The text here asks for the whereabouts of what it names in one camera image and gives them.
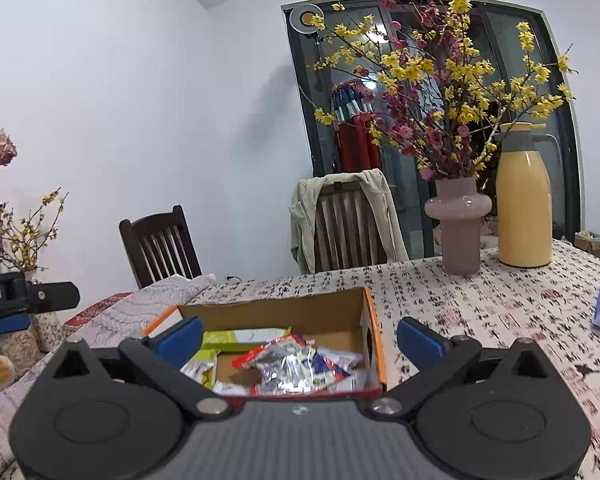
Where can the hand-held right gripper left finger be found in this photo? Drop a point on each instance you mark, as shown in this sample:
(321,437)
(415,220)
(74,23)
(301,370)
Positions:
(180,342)

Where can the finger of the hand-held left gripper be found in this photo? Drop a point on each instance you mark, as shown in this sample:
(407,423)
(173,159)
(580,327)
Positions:
(55,296)
(2,327)

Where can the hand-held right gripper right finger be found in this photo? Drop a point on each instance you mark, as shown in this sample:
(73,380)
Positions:
(420,342)

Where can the green snack packet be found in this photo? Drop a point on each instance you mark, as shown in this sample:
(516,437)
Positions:
(245,338)
(207,360)

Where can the pile of small snack packets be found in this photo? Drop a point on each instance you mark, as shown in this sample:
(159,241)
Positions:
(285,367)

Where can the orange cardboard box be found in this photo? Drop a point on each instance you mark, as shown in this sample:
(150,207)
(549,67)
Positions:
(305,315)

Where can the beige crackle pattern pot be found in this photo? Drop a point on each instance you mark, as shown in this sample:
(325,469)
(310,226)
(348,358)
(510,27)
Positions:
(17,347)

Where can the slim floral ceramic vase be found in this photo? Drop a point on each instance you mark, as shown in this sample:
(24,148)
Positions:
(47,327)

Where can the red patterned cloth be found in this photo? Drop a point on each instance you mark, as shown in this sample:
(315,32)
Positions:
(97,310)

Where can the thin yellow flower branches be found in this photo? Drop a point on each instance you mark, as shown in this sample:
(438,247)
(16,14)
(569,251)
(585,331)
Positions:
(27,232)

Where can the calligraphy print tablecloth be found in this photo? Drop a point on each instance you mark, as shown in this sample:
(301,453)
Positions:
(505,310)

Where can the dark wooden chair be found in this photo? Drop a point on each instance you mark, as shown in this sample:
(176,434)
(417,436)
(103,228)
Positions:
(155,250)

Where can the pink glass vase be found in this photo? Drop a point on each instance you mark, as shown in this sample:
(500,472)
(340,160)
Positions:
(460,240)

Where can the beige jacket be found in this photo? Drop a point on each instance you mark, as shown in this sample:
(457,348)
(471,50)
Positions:
(385,220)

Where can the wooden chair with slats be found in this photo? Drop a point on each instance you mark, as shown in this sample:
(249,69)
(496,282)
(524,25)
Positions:
(347,230)

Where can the yellow thermos jug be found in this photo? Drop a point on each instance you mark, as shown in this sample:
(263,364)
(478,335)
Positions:
(522,210)

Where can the small brown cardboard box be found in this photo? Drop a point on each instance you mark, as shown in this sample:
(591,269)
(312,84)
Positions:
(590,241)

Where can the hanging red dress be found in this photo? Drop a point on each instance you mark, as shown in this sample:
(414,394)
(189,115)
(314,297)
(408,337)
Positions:
(352,145)

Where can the yellow and pink blossom branches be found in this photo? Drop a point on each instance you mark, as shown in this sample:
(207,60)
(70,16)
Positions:
(405,67)

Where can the dark framed glass door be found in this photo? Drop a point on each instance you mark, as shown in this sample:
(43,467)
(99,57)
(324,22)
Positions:
(500,35)

